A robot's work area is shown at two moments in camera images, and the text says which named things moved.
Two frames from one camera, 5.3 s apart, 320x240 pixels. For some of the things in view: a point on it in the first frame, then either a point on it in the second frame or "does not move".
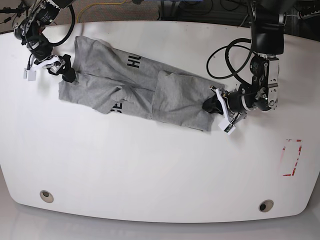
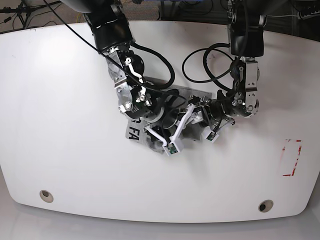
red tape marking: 294,166 does not move
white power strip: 303,17 does not move
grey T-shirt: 120,82 to 160,127
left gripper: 45,59 to 170,121
